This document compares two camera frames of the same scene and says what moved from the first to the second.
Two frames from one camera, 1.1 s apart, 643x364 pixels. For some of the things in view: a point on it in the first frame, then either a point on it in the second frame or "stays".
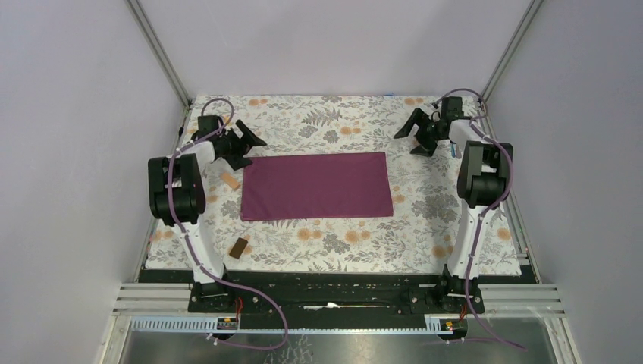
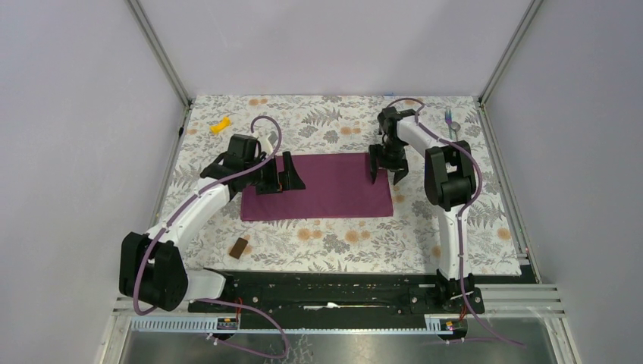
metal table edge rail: x=337 y=294 stays
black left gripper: x=237 y=160 -> x=286 y=180
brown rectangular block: x=238 y=248 stays
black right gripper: x=418 y=117 -> x=399 y=167
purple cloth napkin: x=315 y=186 stays
